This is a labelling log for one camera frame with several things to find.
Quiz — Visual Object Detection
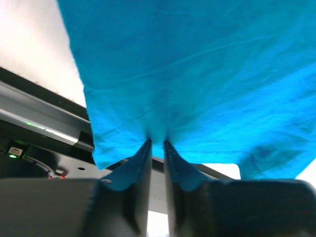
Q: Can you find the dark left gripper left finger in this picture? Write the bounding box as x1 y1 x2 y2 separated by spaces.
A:
81 140 152 237

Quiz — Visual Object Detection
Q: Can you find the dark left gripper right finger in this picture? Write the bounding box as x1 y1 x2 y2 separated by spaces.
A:
163 141 316 237

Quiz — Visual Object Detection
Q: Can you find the teal t-shirt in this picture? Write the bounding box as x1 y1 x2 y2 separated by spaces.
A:
58 0 316 179

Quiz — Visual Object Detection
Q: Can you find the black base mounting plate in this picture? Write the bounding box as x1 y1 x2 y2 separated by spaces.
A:
0 123 233 213

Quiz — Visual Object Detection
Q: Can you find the aluminium frame rail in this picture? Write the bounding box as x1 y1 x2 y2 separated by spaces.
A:
0 82 94 151

